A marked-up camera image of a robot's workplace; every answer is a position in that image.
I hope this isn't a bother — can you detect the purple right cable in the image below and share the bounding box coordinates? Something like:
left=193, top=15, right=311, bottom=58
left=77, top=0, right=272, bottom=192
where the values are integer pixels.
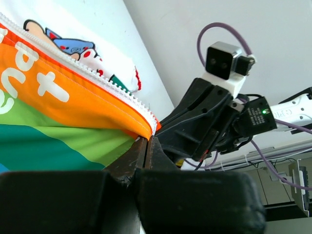
left=182, top=22, right=312, bottom=191

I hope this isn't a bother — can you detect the rainbow and white hooded jacket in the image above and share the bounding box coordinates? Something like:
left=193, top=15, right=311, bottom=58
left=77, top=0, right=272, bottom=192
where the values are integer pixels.
left=0, top=0, right=161, bottom=173

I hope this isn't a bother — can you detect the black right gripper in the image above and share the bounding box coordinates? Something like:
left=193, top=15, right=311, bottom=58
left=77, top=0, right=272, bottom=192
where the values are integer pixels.
left=156, top=78, right=277, bottom=161

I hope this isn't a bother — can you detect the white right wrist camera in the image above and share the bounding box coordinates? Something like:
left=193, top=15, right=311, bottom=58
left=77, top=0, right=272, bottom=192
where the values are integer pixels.
left=202, top=41, right=256, bottom=98

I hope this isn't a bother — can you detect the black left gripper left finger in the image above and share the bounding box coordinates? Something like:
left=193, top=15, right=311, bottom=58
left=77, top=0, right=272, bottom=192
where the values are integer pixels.
left=0, top=136, right=148, bottom=234

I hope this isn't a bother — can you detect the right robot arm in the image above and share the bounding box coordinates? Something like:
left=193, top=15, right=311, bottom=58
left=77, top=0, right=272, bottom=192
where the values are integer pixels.
left=156, top=78, right=312, bottom=162

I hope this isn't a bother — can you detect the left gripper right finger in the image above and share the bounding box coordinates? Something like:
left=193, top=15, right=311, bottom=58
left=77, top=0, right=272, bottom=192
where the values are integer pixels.
left=135, top=137, right=266, bottom=234

